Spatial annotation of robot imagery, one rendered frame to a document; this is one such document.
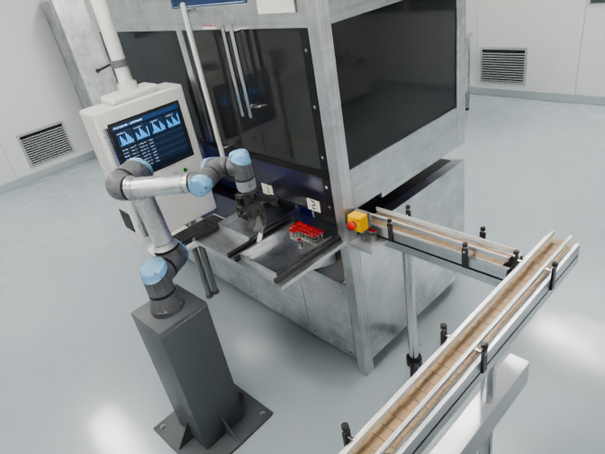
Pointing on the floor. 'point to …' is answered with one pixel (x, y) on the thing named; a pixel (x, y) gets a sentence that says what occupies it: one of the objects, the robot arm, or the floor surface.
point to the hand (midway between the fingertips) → (262, 230)
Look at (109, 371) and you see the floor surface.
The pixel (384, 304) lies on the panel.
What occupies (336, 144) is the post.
